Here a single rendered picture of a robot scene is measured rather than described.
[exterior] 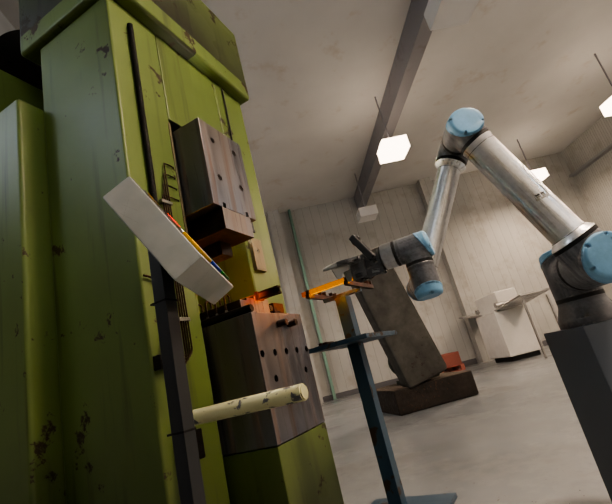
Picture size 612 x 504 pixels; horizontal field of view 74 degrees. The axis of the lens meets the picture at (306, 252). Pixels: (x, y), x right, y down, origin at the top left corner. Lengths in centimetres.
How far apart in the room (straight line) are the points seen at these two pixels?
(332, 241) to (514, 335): 478
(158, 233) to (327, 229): 993
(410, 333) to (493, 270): 682
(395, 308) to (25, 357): 405
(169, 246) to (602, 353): 131
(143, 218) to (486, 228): 1122
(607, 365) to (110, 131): 184
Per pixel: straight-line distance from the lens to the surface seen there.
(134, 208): 103
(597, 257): 147
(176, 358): 108
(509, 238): 1207
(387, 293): 502
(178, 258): 95
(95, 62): 196
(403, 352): 496
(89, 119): 184
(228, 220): 166
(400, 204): 1141
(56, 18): 227
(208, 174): 168
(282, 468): 146
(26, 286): 173
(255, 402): 118
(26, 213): 183
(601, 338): 159
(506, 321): 896
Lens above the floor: 66
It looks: 17 degrees up
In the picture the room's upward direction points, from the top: 14 degrees counter-clockwise
